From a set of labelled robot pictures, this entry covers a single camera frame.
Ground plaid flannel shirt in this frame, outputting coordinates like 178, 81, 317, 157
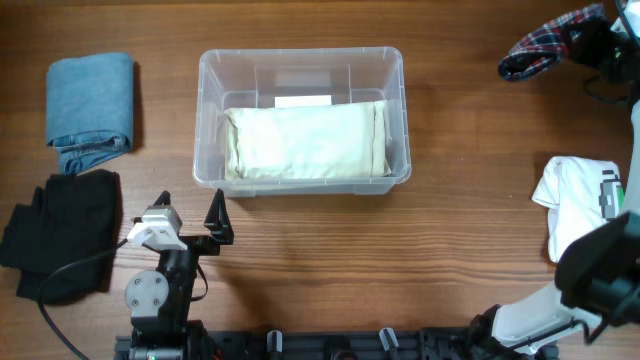
498, 3, 606, 82

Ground cream cloth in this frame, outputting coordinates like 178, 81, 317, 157
225, 100, 390, 180

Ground white printed t-shirt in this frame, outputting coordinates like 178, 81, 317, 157
532, 156, 624, 263

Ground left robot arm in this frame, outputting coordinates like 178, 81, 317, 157
125, 190, 234, 339

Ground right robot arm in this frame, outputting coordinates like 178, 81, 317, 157
420, 4, 639, 359

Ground black folded garment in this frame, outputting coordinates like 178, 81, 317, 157
1, 170, 120, 301

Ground folded blue jeans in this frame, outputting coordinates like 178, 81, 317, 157
46, 52, 134, 175

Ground clear plastic storage bin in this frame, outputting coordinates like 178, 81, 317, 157
192, 46, 412, 197

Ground black left camera cable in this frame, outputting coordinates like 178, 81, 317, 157
37, 237, 129, 360

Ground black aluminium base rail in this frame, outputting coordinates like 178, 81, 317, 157
113, 327, 560, 360

